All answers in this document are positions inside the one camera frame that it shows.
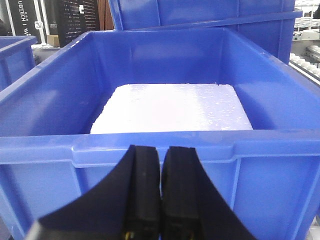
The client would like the black perforated display board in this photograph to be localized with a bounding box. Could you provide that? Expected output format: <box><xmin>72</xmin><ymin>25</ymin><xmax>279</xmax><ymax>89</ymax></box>
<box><xmin>0</xmin><ymin>0</ymin><xmax>100</xmax><ymax>47</ymax></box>

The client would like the large blue crate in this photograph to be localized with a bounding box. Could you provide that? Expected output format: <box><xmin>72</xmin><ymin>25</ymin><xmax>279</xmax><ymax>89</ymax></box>
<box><xmin>0</xmin><ymin>27</ymin><xmax>320</xmax><ymax>240</ymax></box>

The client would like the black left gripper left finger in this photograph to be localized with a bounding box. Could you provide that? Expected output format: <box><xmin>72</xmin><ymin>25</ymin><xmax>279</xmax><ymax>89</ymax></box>
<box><xmin>25</xmin><ymin>145</ymin><xmax>161</xmax><ymax>240</ymax></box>

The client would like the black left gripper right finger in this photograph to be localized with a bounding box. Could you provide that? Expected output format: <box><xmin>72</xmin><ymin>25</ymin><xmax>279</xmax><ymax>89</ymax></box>
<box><xmin>161</xmin><ymin>146</ymin><xmax>255</xmax><ymax>240</ymax></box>

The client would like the roller conveyor rack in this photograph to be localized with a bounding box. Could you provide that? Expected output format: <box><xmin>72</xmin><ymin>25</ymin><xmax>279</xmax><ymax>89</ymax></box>
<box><xmin>289</xmin><ymin>0</ymin><xmax>320</xmax><ymax>87</ymax></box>

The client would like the blue crate behind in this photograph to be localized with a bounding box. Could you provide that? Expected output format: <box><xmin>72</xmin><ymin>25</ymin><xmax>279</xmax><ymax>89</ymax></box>
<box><xmin>108</xmin><ymin>0</ymin><xmax>302</xmax><ymax>63</ymax></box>

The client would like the blue crate far left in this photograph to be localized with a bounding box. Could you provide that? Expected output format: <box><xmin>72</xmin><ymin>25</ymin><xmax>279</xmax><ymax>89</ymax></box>
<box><xmin>0</xmin><ymin>35</ymin><xmax>37</xmax><ymax>90</ymax></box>

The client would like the white foam block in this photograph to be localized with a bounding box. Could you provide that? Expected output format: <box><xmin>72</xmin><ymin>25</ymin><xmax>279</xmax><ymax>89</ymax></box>
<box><xmin>90</xmin><ymin>83</ymin><xmax>253</xmax><ymax>134</ymax></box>

